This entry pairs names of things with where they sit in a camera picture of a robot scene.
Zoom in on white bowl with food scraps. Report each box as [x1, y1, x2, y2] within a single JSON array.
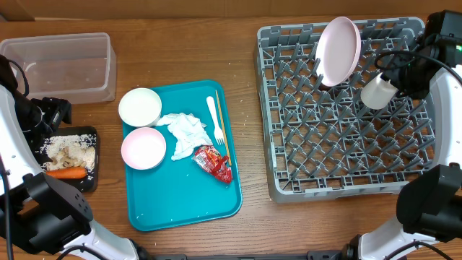
[[118, 88, 162, 127]]

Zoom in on pink bowl with food scraps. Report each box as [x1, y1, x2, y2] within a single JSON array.
[[121, 127, 167, 170]]

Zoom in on pink round plate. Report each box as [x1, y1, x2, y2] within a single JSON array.
[[315, 17, 362, 87]]

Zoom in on red snack wrapper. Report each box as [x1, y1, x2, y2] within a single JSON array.
[[192, 145, 233, 184]]

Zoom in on orange carrot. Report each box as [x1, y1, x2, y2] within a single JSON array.
[[46, 167, 87, 179]]

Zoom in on white plastic fork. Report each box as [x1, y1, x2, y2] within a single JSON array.
[[206, 96, 225, 145]]

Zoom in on wooden chopstick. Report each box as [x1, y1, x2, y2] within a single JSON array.
[[215, 90, 232, 167]]

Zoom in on clear plastic bin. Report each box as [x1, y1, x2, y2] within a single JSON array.
[[1, 32, 117, 105]]

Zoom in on crumpled white napkin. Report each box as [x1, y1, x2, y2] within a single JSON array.
[[156, 113, 213, 161]]

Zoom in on spilled rice and scraps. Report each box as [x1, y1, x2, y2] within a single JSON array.
[[39, 134, 96, 172]]

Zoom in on grey dishwasher rack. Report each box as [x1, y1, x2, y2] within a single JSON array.
[[255, 17, 436, 203]]

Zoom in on white plastic cup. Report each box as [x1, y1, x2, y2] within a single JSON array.
[[360, 73, 398, 110]]

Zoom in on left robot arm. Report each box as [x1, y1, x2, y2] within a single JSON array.
[[1, 56, 151, 259]]

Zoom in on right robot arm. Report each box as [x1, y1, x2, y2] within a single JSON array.
[[336, 10, 461, 259]]

